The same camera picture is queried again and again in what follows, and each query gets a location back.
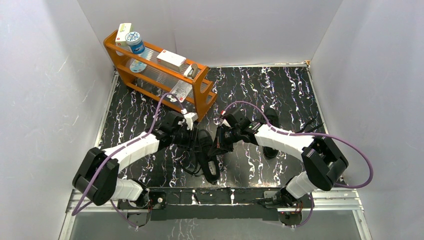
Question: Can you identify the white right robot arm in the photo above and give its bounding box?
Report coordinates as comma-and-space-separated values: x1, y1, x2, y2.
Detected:
208, 109, 349, 207

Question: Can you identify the orange wooden shelf rack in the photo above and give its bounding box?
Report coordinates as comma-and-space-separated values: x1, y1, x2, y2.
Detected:
103, 30, 217, 121

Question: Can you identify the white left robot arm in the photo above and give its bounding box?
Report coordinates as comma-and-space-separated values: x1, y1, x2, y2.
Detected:
72, 110, 198, 208

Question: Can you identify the light blue round disc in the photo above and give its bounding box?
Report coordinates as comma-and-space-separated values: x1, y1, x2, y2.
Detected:
129, 59, 147, 73

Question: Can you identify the blue lidded round jar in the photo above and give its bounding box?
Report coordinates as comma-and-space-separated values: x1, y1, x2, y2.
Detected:
125, 31, 145, 55

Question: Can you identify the white rectangular box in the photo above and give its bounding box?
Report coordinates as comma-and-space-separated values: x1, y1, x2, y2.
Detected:
156, 49, 187, 72

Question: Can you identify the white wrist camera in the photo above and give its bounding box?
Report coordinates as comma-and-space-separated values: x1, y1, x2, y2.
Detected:
180, 108, 199, 131
218, 110, 232, 128

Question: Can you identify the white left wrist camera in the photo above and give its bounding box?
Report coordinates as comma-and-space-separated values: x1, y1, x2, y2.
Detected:
180, 108, 199, 131

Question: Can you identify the white yellow carton box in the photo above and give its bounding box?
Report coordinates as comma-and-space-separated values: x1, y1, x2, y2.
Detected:
115, 22, 133, 48

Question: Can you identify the aluminium frame rail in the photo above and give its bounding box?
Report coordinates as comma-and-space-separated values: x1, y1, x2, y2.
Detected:
66, 188, 363, 213

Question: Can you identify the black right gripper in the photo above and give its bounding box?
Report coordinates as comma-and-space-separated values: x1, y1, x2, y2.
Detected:
208, 125, 241, 157

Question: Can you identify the black canvas shoe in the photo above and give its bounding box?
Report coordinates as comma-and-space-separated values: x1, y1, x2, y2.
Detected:
194, 129, 220, 185
262, 107, 280, 160

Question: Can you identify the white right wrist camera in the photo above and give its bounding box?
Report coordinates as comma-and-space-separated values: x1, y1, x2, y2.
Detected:
218, 110, 232, 128

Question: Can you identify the clear plastic packet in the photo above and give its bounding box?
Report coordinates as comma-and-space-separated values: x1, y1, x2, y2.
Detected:
167, 80, 192, 103

